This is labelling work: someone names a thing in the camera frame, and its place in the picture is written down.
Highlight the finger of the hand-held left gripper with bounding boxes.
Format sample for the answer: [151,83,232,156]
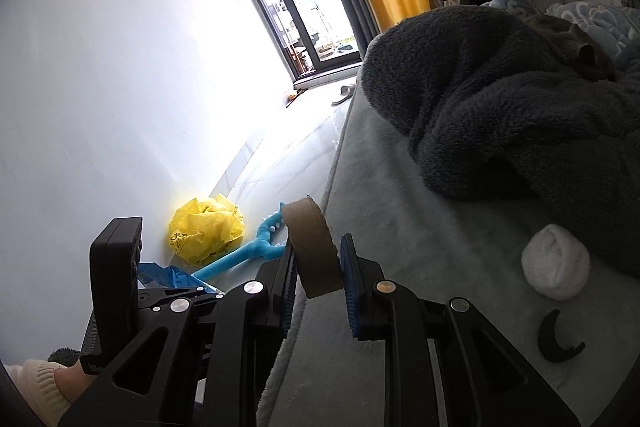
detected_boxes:
[80,217,223,375]

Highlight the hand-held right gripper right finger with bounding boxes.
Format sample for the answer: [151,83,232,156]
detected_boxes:
[339,234,581,427]

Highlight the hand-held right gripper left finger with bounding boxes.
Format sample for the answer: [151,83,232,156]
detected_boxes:
[59,243,297,427]

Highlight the brown cardboard tape roll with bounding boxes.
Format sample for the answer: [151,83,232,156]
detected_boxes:
[281,196,346,299]

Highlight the blue snack packet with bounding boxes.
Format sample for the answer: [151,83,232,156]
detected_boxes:
[135,263,223,300]

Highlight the blue plush toy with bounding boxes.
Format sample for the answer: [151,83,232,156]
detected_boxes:
[192,202,296,280]

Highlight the light grey bed cover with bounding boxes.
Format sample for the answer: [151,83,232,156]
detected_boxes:
[255,82,640,427]

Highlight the yellow plastic bag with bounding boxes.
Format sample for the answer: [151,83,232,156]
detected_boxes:
[168,194,246,265]

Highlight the person's grey fleece pants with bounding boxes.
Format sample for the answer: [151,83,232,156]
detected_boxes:
[47,347,83,365]

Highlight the grey slipper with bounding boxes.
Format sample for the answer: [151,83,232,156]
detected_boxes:
[332,84,358,106]

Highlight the white crumpled ball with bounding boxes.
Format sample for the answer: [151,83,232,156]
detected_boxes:
[521,223,591,303]

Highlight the black crescent-shaped piece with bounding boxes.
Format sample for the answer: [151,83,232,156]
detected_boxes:
[538,308,586,364]

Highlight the dark grey fleece blanket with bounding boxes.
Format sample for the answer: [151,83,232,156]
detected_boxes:
[360,5,640,278]

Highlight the brown cloth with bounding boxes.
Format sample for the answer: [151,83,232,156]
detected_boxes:
[522,14,617,81]

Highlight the light blue printed blanket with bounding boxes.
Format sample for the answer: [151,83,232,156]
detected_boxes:
[487,0,640,82]

